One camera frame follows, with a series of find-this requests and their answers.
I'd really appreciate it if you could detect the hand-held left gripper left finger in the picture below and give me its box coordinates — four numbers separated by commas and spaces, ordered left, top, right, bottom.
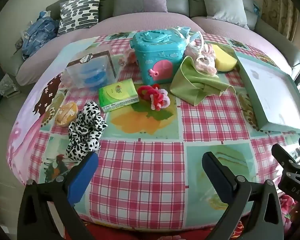
18, 151, 99, 240

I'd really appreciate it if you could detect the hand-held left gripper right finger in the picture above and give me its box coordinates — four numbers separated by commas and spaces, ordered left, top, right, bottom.
202, 151, 284, 240

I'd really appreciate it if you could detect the black and white spotted scrunchie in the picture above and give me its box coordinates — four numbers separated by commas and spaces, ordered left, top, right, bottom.
66, 101, 108, 161

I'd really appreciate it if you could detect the teal tray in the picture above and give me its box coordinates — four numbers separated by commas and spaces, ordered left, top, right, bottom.
234, 51, 300, 134

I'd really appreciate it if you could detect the green tissue packet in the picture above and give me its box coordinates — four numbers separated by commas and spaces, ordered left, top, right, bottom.
98, 78, 140, 112

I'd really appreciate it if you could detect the green cloth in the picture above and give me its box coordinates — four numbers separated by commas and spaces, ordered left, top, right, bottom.
169, 56, 237, 105

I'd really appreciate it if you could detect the red pink pipe-cleaner hair tie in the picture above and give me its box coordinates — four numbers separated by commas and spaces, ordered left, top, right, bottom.
137, 84, 171, 111

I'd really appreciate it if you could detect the pink knitted baby shoe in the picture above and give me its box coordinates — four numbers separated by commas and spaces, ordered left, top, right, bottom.
194, 54, 218, 77
185, 41, 215, 58

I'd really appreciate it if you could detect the yellow sponge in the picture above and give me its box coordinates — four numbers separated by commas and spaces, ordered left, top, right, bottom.
211, 44, 238, 73

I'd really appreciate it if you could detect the teal toy box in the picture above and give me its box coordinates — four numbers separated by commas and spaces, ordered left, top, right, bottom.
130, 29, 190, 85

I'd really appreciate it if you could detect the orange satin scrunchie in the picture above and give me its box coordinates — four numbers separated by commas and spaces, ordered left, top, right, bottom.
55, 102, 78, 125

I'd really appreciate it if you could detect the clear plastic box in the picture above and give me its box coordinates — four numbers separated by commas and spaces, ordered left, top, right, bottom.
65, 51, 117, 90

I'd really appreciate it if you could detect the white paper bag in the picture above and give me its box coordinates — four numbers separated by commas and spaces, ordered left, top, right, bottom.
0, 74, 20, 98

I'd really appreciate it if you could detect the patterned curtain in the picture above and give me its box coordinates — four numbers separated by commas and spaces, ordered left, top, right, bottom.
261, 0, 300, 40

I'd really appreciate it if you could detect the blue clothes pile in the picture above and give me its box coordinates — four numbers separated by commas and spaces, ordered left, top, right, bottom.
21, 10, 60, 60

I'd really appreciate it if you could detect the grey cushion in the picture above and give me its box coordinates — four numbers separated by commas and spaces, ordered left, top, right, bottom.
199, 0, 255, 29

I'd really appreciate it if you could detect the black and white patterned cushion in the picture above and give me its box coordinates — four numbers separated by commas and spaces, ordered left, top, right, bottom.
57, 0, 102, 36

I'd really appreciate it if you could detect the purple sofa cover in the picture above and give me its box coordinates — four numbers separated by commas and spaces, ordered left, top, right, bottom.
16, 15, 300, 85

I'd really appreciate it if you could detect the grey sofa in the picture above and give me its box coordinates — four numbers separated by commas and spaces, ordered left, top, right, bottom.
0, 0, 300, 85

